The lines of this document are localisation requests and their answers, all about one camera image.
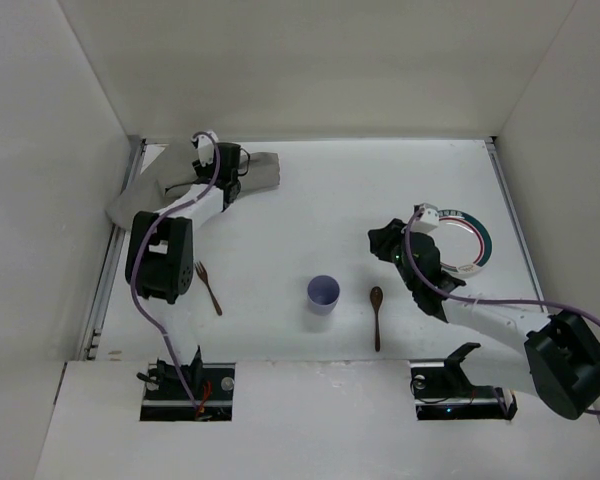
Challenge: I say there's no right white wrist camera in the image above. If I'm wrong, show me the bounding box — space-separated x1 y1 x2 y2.
412 203 440 234

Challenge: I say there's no grey cloth placemat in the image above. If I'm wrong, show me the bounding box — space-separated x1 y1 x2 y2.
106 141 280 231

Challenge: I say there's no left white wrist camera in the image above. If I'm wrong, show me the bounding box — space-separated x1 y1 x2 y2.
191 131 218 166

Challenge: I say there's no lilac plastic cup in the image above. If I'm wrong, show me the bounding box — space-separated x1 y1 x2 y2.
307 275 340 316

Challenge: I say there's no brown wooden fork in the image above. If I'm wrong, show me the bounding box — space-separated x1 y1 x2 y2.
194 262 223 316

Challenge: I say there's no right aluminium rail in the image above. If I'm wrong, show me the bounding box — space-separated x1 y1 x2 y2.
485 137 544 300

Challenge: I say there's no left aluminium rail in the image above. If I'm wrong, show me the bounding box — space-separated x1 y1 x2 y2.
75 135 146 361

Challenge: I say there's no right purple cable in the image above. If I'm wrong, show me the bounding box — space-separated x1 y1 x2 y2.
402 207 600 417

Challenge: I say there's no white plate green red rim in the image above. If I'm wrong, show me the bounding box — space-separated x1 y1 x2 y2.
431 209 493 277

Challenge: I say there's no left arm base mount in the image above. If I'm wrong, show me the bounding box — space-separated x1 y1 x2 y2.
136 350 236 423

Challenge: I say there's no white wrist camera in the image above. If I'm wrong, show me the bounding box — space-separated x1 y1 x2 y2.
412 203 440 234
191 131 218 166

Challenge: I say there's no aluminium rail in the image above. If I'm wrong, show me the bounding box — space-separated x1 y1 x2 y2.
485 137 544 300
75 135 146 361

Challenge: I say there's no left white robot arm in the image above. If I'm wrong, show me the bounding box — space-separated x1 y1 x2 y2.
125 135 251 390

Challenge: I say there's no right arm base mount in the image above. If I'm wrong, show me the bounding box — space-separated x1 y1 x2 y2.
409 342 518 421

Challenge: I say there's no brown wooden spoon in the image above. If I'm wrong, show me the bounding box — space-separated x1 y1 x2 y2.
369 286 384 352

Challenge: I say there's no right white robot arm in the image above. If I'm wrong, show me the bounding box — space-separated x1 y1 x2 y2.
368 219 600 420

